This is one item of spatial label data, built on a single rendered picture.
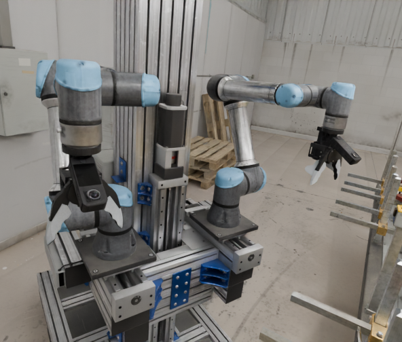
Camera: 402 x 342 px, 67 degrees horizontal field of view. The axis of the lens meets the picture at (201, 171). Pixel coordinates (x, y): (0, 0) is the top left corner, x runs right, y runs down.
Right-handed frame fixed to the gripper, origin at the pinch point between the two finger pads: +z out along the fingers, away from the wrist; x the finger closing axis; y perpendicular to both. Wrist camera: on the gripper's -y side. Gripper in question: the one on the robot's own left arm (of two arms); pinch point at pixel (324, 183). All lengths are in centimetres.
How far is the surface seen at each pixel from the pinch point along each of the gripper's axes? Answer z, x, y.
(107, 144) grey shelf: 48, 6, 230
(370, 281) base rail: 62, -56, -5
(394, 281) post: 26.1, -8.5, -28.1
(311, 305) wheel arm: 46.5, 4.2, -9.4
